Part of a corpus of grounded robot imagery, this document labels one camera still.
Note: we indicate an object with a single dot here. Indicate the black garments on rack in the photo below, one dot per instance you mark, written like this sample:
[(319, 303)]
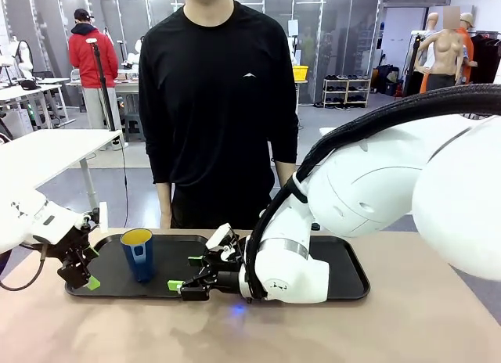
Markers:
[(485, 58)]

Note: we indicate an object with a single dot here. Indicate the black plastic tray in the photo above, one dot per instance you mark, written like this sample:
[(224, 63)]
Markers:
[(172, 257), (344, 269)]

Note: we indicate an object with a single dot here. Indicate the blue cup yellow inside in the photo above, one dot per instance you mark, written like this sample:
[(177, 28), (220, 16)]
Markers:
[(137, 269)]

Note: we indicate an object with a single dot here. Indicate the white side table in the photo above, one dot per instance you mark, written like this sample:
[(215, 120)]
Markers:
[(326, 131), (47, 152)]

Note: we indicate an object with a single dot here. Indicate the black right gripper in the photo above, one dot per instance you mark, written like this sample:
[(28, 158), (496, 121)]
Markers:
[(229, 269)]

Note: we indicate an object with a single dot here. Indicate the white mannequin orange trousers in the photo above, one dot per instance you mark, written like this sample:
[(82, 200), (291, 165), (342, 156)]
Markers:
[(432, 22)]

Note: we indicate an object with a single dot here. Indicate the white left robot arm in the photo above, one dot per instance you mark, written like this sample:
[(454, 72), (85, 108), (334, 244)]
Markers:
[(19, 222)]

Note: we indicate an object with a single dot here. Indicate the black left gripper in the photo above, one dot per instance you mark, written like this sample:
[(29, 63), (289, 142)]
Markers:
[(72, 261)]

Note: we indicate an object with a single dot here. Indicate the person's right forearm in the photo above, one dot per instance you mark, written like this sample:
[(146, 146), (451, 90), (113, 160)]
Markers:
[(163, 202)]

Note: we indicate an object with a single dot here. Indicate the black tripod stand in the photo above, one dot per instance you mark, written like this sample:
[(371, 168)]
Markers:
[(103, 85)]

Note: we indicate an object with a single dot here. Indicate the figure in orange with hat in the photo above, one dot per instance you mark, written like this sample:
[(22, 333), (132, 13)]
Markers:
[(467, 46)]

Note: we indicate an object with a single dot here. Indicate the person in black shirt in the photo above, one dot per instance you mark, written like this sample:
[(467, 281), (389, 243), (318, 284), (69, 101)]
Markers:
[(215, 105)]

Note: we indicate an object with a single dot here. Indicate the person's right hand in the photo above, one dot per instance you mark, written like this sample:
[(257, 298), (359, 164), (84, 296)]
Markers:
[(166, 223)]

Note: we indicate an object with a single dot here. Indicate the white background desk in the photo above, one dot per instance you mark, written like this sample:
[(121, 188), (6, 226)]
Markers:
[(35, 90)]

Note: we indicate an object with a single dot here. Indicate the yellow plastic crate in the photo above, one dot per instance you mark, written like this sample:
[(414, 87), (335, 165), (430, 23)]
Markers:
[(300, 72)]

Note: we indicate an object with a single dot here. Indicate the mannequin with orange top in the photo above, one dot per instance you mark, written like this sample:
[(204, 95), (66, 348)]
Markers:
[(444, 50)]

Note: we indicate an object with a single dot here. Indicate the person in red jacket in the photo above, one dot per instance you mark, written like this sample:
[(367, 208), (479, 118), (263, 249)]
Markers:
[(92, 62)]

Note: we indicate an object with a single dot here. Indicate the white shoe rack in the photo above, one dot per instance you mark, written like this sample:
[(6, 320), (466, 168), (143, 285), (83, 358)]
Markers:
[(346, 91)]

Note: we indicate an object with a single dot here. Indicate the person's left forearm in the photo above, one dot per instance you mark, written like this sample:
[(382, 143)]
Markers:
[(283, 171)]

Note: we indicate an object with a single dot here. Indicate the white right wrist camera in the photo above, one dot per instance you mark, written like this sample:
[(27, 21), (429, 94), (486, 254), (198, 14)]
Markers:
[(219, 236)]

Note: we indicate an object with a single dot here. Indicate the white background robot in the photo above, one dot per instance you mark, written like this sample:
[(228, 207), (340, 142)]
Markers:
[(23, 58)]

